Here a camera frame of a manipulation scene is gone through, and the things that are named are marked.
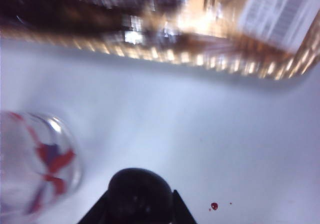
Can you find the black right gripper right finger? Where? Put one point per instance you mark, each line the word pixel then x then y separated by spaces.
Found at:
pixel 181 212

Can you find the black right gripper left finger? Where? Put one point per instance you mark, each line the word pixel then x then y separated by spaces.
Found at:
pixel 100 212

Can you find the white snack tray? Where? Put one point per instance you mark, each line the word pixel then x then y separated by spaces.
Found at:
pixel 125 28

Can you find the clear printed drinking glass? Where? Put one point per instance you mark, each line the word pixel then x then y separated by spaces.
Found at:
pixel 37 164

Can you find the white barcode labelled packet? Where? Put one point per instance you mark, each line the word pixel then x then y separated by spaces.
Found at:
pixel 275 13

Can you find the red juice drop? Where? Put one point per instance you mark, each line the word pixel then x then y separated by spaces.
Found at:
pixel 214 205

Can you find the dark cherry with stem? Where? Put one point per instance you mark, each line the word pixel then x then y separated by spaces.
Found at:
pixel 140 196

